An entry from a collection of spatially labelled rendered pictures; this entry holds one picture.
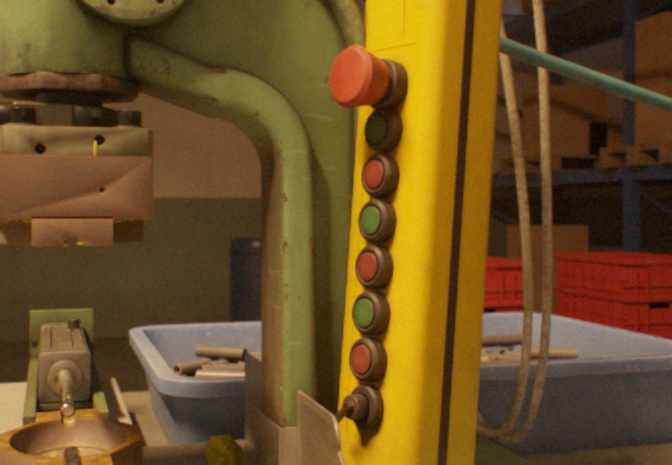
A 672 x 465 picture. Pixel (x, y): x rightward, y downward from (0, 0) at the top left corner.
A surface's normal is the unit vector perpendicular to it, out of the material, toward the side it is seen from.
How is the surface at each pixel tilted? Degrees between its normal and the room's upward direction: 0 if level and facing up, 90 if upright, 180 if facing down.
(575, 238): 90
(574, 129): 90
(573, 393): 100
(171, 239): 90
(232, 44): 90
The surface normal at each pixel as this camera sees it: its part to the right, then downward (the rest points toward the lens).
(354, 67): -0.73, -0.11
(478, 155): 0.65, 0.00
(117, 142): 0.29, 0.00
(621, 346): -0.95, -0.15
